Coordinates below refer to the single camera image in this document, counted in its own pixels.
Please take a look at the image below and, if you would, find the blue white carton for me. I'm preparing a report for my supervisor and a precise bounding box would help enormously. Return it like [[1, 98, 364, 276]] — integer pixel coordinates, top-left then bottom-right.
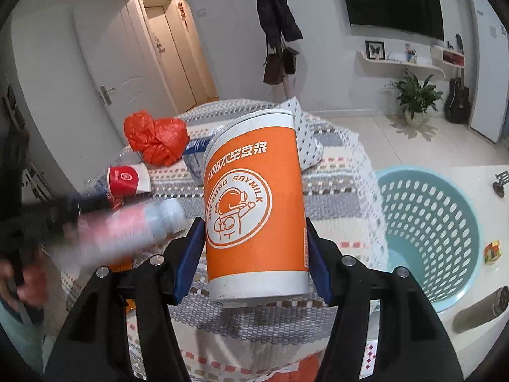
[[182, 132, 217, 158]]

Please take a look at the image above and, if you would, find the green potted plant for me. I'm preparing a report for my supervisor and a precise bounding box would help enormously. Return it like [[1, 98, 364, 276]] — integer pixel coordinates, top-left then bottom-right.
[[384, 68, 444, 129]]

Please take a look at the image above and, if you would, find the orange cloth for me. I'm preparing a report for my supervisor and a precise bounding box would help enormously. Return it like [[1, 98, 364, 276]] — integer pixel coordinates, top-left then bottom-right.
[[270, 352, 324, 382]]

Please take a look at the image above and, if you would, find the light blue plastic basket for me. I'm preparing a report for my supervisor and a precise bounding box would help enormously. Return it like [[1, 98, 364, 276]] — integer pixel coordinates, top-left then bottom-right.
[[374, 167, 492, 315]]

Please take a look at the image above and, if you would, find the orange plastic bag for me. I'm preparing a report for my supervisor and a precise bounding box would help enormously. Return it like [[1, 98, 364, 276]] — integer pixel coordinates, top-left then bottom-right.
[[123, 109, 189, 167]]

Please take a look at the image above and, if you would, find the white tall cabinet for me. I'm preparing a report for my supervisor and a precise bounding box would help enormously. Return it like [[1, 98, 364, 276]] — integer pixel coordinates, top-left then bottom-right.
[[467, 0, 509, 144]]

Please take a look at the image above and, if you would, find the brown hanging bag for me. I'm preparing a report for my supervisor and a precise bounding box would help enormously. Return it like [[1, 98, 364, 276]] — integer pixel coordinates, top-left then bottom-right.
[[263, 52, 284, 85]]

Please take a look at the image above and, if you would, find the colourful puzzle cube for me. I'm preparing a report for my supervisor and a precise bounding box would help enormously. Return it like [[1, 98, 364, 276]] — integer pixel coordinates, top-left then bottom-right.
[[483, 240, 502, 265]]

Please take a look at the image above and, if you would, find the clear plastic bottle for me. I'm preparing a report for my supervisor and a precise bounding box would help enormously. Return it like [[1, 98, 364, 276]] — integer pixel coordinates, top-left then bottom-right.
[[83, 145, 136, 203]]

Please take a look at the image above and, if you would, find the black guitar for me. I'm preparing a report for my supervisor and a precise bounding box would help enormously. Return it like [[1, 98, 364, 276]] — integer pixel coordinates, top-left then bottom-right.
[[444, 34, 472, 124]]

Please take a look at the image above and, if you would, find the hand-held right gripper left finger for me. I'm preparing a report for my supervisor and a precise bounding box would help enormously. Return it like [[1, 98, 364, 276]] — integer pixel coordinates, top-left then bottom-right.
[[42, 217, 207, 382]]

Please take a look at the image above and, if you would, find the white open door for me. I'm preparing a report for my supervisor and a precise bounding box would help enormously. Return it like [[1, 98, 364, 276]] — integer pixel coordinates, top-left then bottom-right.
[[73, 2, 178, 148]]

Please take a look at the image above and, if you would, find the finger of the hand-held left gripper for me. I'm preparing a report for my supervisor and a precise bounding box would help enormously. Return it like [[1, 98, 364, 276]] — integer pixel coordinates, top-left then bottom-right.
[[52, 193, 120, 227]]

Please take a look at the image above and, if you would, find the black wall television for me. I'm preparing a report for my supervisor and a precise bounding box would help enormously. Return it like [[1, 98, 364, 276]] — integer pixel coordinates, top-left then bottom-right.
[[337, 0, 445, 42]]

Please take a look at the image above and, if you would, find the red paper cup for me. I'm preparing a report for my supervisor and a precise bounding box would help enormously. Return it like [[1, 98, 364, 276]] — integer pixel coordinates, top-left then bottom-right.
[[107, 163, 152, 200]]

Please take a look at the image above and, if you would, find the striped woven cloth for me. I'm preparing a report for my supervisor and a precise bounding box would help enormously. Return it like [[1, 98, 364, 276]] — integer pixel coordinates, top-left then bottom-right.
[[59, 99, 388, 382]]

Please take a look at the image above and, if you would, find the orange paper cup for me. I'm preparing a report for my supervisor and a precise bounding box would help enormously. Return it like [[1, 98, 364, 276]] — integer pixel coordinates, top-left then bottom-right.
[[203, 108, 310, 308]]

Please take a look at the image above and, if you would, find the framed butterfly picture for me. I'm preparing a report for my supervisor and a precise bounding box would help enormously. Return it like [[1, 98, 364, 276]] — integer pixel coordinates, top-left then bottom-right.
[[365, 40, 386, 61]]

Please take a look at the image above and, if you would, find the small dark desk ornament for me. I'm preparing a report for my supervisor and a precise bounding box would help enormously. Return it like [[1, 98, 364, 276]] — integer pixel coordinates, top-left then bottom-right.
[[492, 170, 509, 199]]

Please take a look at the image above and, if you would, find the black hanging bag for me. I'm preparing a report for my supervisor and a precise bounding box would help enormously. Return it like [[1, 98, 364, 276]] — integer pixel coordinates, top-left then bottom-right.
[[283, 47, 299, 75]]

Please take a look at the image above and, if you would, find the black hanging coat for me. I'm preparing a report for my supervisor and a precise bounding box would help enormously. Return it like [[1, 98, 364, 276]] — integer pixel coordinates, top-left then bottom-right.
[[250, 0, 303, 42]]

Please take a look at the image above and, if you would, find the white hallway door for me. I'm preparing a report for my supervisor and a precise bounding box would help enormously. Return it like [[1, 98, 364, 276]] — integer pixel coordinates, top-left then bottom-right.
[[143, 6, 197, 106]]

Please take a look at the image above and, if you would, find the polka dot pillow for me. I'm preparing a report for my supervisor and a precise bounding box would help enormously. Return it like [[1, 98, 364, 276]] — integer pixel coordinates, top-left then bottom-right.
[[278, 96, 324, 170]]

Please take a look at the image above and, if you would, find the white red box shelf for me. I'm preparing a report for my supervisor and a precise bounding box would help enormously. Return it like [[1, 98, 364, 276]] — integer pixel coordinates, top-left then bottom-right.
[[430, 44, 466, 68]]

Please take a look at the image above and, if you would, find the white wall shelf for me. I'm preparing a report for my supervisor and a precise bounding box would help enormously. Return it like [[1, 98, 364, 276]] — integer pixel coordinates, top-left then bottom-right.
[[356, 51, 446, 78]]

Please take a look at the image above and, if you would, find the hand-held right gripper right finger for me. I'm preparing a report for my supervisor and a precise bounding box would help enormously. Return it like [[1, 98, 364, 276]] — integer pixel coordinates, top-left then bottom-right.
[[304, 219, 466, 382]]

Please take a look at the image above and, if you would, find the white pink plastic bottle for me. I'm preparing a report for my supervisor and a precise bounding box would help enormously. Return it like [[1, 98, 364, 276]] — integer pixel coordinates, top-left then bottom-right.
[[52, 198, 187, 265]]

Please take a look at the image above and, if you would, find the grey metal thermos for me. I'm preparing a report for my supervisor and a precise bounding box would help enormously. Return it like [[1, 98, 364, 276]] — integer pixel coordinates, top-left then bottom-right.
[[453, 285, 509, 334]]

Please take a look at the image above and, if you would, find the person's left hand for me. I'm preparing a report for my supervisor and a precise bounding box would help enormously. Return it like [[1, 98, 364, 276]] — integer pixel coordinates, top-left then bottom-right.
[[0, 255, 50, 311]]

